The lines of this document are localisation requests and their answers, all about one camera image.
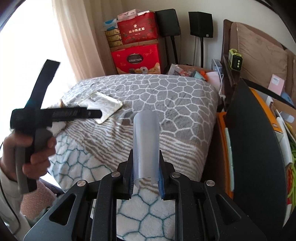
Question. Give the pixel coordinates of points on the pink booklet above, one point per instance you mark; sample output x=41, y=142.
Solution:
x=276, y=84

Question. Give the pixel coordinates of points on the silver foil packet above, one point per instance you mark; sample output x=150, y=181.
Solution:
x=96, y=100

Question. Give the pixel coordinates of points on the green portable speaker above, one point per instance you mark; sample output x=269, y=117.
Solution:
x=235, y=60

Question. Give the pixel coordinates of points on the translucent plastic sheet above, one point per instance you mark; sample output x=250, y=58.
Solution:
x=146, y=147

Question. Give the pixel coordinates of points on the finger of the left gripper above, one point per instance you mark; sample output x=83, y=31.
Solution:
x=93, y=113

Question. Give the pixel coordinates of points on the cardboard box tray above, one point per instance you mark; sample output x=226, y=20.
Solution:
x=285, y=117

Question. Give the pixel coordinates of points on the left sofa cushion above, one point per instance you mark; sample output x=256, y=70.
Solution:
x=262, y=55

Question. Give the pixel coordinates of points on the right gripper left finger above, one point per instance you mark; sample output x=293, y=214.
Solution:
x=126, y=185

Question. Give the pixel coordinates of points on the black speaker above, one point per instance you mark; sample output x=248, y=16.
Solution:
x=201, y=24
x=168, y=23

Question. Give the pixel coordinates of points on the red chocolate gift box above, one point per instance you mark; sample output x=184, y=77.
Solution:
x=144, y=59

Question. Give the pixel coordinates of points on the orange book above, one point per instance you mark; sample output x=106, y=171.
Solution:
x=269, y=114

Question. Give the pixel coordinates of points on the brown fabric sofa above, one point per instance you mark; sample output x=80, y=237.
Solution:
x=231, y=76

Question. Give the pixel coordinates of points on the grey patterned fleece blanket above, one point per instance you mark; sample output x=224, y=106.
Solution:
x=177, y=113

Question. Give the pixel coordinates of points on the person left hand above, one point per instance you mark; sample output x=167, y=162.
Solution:
x=37, y=163

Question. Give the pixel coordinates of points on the red tea gift bag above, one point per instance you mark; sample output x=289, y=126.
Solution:
x=138, y=29

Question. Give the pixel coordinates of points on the right black speaker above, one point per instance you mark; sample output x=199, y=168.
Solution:
x=201, y=24

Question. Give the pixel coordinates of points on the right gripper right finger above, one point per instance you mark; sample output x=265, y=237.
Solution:
x=166, y=186

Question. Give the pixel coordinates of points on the left black speaker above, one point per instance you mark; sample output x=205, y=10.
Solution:
x=168, y=23

